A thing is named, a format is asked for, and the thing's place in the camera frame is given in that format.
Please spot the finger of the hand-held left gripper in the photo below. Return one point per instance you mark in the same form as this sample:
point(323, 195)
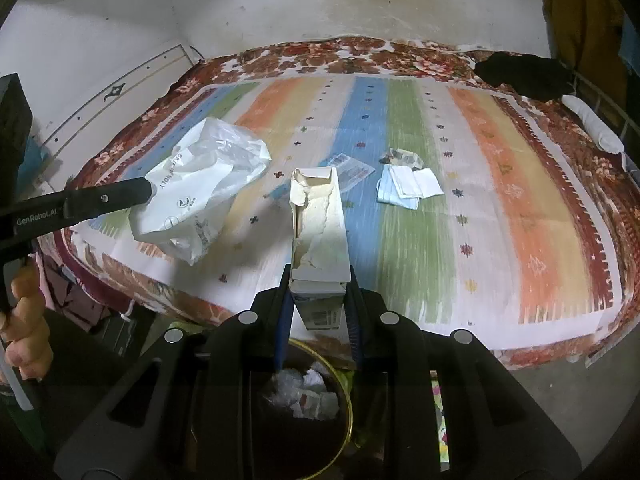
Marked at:
point(115, 195)

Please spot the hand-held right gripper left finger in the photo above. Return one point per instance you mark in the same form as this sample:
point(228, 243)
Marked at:
point(281, 330)

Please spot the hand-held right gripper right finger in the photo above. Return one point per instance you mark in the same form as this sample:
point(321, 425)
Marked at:
point(356, 340)

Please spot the clear plastic bag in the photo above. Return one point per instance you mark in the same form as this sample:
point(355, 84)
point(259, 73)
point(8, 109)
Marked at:
point(285, 390)

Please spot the white paper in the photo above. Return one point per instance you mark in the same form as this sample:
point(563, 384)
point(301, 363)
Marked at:
point(317, 400)

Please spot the white plastic bag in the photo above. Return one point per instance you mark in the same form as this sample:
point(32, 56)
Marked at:
point(200, 185)

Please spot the cream torn carton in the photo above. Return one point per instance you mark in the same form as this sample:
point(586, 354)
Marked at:
point(322, 230)

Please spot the dark bin with gold rim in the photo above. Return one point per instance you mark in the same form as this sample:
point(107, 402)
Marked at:
point(300, 445)

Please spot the person's left hand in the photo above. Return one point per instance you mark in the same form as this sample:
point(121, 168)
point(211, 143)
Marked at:
point(30, 340)

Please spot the teal cloth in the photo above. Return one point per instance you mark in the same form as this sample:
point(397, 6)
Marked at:
point(32, 160)

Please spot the pink cloth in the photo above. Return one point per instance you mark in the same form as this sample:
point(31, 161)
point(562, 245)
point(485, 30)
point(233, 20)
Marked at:
point(75, 295)

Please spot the white bed headboard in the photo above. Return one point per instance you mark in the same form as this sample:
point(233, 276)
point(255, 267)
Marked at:
point(125, 85)

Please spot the floral floor mat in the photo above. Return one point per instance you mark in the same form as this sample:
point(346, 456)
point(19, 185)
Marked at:
point(440, 420)

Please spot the striped colourful mat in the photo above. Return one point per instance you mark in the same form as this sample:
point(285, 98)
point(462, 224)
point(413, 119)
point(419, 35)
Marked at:
point(450, 240)

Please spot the blue face mask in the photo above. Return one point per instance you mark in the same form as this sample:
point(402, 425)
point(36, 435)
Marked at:
point(387, 192)

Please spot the clear printed plastic wrapper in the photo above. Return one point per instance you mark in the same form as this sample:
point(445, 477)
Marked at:
point(352, 167)

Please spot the crumpled foil wrapper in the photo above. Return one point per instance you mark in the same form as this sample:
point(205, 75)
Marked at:
point(402, 157)

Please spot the floral brown blanket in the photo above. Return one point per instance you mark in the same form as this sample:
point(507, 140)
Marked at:
point(350, 52)

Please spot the black cloth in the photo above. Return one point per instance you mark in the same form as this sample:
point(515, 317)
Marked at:
point(525, 75)

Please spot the white bolster pillow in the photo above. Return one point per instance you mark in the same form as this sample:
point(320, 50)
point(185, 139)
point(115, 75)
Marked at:
point(595, 122)

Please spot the yellow hanging cloth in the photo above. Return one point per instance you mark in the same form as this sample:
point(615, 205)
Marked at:
point(580, 20)

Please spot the blue hanging towel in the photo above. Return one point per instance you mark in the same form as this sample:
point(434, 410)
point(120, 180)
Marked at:
point(630, 35)

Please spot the metal bed rail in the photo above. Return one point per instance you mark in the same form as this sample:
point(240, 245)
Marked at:
point(625, 125)

